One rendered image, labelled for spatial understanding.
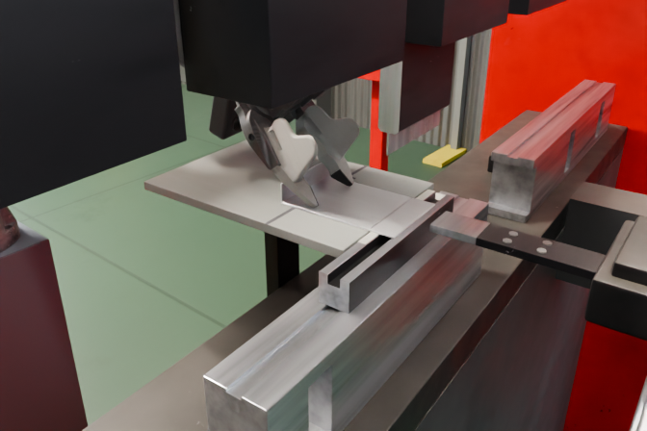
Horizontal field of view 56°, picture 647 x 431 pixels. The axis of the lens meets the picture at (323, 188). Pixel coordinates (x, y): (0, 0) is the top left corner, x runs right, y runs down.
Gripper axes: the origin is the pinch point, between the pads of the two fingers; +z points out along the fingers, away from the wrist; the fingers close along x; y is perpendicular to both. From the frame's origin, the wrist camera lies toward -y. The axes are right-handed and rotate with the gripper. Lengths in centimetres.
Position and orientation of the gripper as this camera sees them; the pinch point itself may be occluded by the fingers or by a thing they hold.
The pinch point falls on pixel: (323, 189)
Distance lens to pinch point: 63.2
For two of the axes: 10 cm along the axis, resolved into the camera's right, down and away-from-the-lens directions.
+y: 6.2, -4.2, -6.6
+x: 5.8, -3.3, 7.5
